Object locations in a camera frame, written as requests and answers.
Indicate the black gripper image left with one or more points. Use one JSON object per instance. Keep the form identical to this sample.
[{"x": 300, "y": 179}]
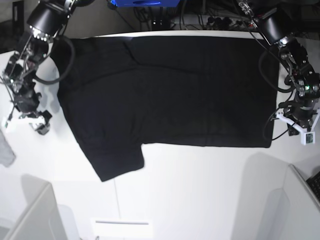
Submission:
[{"x": 27, "y": 101}]

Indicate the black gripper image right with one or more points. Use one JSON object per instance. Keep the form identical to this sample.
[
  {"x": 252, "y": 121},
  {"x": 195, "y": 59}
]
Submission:
[{"x": 300, "y": 110}]

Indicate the black T-shirt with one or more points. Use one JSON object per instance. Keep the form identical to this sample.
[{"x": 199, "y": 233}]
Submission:
[{"x": 202, "y": 91}]

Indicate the grey cloth at left edge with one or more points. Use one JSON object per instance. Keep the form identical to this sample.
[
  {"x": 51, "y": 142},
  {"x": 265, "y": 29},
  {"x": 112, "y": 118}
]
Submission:
[{"x": 7, "y": 156}]

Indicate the black keyboard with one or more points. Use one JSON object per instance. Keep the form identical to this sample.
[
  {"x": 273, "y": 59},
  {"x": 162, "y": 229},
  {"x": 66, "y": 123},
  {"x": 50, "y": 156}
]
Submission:
[{"x": 314, "y": 184}]

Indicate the black monitor stand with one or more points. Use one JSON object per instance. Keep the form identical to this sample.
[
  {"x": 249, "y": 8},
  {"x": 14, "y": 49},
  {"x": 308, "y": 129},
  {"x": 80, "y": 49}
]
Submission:
[{"x": 18, "y": 19}]

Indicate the blue box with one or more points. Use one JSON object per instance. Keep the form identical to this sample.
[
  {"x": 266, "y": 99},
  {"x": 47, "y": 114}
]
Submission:
[{"x": 145, "y": 3}]

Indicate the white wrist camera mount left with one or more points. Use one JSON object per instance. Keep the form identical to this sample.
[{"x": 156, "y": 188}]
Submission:
[{"x": 307, "y": 135}]

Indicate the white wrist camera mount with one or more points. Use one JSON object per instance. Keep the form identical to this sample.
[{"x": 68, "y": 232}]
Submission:
[
  {"x": 39, "y": 121},
  {"x": 307, "y": 135}
]

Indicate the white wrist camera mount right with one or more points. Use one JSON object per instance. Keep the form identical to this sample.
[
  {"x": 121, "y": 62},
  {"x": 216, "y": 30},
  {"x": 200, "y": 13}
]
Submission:
[{"x": 39, "y": 121}]

